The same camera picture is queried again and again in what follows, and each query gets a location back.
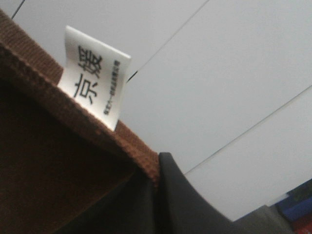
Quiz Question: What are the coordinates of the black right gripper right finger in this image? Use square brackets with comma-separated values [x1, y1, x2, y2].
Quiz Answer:
[157, 153, 283, 234]

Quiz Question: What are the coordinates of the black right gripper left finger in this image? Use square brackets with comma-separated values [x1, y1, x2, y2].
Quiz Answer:
[56, 169, 156, 234]

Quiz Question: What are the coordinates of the brown towel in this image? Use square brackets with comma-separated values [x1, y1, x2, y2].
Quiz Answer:
[0, 12, 159, 234]

